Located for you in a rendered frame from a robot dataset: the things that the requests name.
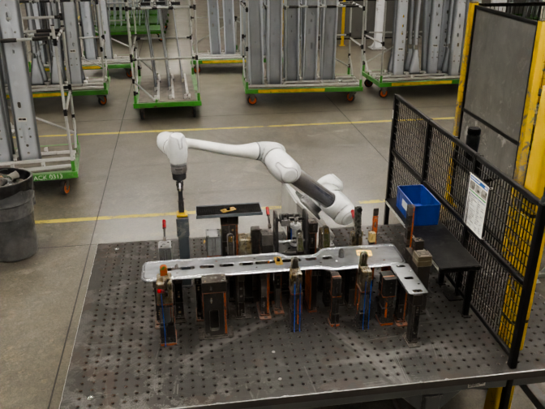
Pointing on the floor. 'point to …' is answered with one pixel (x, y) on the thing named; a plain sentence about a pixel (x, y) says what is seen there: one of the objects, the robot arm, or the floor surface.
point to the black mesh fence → (467, 228)
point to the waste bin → (17, 215)
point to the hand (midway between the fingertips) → (181, 206)
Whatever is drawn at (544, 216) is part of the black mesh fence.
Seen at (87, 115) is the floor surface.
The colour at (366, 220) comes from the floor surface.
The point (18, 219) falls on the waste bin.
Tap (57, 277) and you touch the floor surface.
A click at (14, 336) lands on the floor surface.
